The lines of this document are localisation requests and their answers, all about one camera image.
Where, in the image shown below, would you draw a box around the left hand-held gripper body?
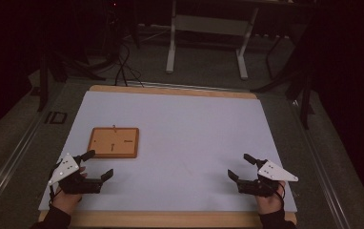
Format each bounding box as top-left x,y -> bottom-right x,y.
48,153 -> 104,196

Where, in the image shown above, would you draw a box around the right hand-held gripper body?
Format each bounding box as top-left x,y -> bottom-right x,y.
236,159 -> 299,198

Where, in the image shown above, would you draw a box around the person's right hand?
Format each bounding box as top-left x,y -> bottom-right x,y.
255,180 -> 286,216

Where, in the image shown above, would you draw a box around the person's left hand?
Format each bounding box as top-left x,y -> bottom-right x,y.
51,167 -> 89,216

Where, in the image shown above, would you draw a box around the orange square board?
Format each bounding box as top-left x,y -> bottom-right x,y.
87,126 -> 140,159

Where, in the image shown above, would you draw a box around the white table cover board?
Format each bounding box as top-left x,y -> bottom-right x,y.
38,90 -> 298,214

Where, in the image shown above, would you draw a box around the wooden table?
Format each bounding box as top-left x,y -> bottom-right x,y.
37,84 -> 298,229

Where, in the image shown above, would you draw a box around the black metal stand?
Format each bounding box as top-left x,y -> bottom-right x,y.
251,31 -> 316,131

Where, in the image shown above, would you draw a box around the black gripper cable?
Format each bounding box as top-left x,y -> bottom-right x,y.
276,181 -> 287,208

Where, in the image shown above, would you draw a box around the black floor bracket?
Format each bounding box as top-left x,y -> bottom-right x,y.
44,111 -> 69,125

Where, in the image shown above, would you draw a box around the metal floor rail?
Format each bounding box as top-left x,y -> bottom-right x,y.
0,109 -> 50,220
288,99 -> 354,229

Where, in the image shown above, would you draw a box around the black floor cables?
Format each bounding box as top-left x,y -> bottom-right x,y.
114,40 -> 145,89

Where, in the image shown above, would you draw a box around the white metal desk frame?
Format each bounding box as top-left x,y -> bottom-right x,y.
165,0 -> 261,81

